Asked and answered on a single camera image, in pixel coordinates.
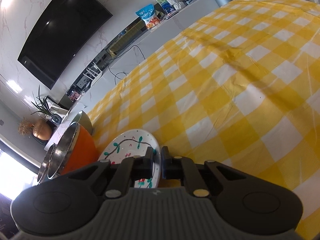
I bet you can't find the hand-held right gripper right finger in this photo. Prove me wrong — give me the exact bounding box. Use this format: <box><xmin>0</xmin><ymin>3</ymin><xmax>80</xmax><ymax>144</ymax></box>
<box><xmin>161</xmin><ymin>146</ymin><xmax>253</xmax><ymax>198</ymax></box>

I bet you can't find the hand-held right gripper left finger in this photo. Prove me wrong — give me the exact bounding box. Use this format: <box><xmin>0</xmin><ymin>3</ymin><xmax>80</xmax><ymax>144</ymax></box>
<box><xmin>65</xmin><ymin>146</ymin><xmax>154</xmax><ymax>198</ymax></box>

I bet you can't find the white painted plate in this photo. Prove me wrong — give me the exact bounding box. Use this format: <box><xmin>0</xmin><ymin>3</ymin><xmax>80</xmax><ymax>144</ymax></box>
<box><xmin>97</xmin><ymin>129</ymin><xmax>161</xmax><ymax>189</ymax></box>

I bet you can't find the green bowl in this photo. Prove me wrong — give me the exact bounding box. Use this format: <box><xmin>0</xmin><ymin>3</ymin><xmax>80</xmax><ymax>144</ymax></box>
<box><xmin>74</xmin><ymin>111</ymin><xmax>93</xmax><ymax>133</ymax></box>

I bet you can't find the stainless steel bowl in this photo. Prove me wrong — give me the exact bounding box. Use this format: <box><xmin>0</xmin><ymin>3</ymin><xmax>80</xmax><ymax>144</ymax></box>
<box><xmin>37</xmin><ymin>142</ymin><xmax>63</xmax><ymax>183</ymax></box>

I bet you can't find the orange bowl with steel inside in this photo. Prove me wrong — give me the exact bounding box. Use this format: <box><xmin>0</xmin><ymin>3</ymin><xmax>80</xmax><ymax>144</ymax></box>
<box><xmin>51</xmin><ymin>122</ymin><xmax>99</xmax><ymax>177</ymax></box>

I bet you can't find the yellow checked tablecloth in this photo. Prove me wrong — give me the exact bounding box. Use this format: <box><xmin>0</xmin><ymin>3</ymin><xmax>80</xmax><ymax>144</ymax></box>
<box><xmin>86</xmin><ymin>0</ymin><xmax>320</xmax><ymax>233</ymax></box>

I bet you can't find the white card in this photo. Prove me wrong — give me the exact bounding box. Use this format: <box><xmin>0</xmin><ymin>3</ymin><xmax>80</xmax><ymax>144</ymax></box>
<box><xmin>47</xmin><ymin>96</ymin><xmax>69</xmax><ymax>120</ymax></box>

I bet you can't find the white router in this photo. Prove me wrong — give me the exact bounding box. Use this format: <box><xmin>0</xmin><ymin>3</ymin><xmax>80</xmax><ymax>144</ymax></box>
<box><xmin>84</xmin><ymin>62</ymin><xmax>103</xmax><ymax>80</ymax></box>

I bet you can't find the orange round vase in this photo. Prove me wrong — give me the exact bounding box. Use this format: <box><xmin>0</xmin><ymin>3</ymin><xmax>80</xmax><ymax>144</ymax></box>
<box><xmin>32</xmin><ymin>119</ymin><xmax>53</xmax><ymax>140</ymax></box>

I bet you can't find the green potted plant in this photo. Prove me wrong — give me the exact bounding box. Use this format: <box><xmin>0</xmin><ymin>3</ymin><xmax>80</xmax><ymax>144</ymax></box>
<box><xmin>31</xmin><ymin>85</ymin><xmax>54</xmax><ymax>117</ymax></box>

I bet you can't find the white marble television console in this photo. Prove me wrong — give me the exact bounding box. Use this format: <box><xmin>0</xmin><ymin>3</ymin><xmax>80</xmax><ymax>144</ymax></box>
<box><xmin>44</xmin><ymin>0</ymin><xmax>220</xmax><ymax>153</ymax></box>

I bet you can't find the dried flower bunch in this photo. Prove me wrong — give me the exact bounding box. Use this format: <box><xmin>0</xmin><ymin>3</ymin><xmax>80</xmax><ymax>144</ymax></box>
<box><xmin>17</xmin><ymin>117</ymin><xmax>34</xmax><ymax>137</ymax></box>

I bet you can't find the window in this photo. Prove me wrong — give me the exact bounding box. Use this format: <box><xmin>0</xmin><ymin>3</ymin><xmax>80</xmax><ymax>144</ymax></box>
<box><xmin>0</xmin><ymin>135</ymin><xmax>38</xmax><ymax>201</ymax></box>

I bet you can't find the blue and orange snack bag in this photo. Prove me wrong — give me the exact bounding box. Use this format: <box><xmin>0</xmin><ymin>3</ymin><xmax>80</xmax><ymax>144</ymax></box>
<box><xmin>135</xmin><ymin>4</ymin><xmax>162</xmax><ymax>30</ymax></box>

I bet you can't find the blue box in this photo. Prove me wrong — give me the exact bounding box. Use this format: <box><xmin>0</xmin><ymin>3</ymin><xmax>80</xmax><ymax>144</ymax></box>
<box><xmin>161</xmin><ymin>1</ymin><xmax>176</xmax><ymax>13</ymax></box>

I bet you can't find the black flat television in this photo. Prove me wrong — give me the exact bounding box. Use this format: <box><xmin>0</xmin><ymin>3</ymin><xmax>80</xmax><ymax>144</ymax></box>
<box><xmin>17</xmin><ymin>0</ymin><xmax>113</xmax><ymax>90</ymax></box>

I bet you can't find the black cable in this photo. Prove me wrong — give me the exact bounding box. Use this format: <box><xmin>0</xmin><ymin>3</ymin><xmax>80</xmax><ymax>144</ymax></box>
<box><xmin>107</xmin><ymin>45</ymin><xmax>147</xmax><ymax>81</ymax></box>

